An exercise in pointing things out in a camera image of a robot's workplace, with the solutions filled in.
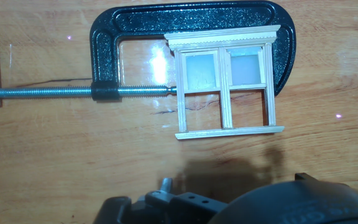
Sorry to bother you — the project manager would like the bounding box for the black metal C-clamp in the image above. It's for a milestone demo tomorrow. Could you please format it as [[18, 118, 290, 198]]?
[[0, 0, 297, 108]]

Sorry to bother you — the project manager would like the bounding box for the miniature wooden window frame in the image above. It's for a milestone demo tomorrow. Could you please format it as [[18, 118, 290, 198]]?
[[163, 24, 285, 141]]

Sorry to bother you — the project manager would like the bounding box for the small wooden window sash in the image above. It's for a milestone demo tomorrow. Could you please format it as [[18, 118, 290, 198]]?
[[225, 46, 267, 91], [181, 51, 222, 93]]

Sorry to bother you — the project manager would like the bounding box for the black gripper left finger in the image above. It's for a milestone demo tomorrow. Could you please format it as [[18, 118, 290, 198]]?
[[92, 177, 229, 224]]

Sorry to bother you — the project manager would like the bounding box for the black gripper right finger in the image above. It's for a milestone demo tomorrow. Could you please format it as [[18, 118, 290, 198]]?
[[295, 172, 319, 185]]

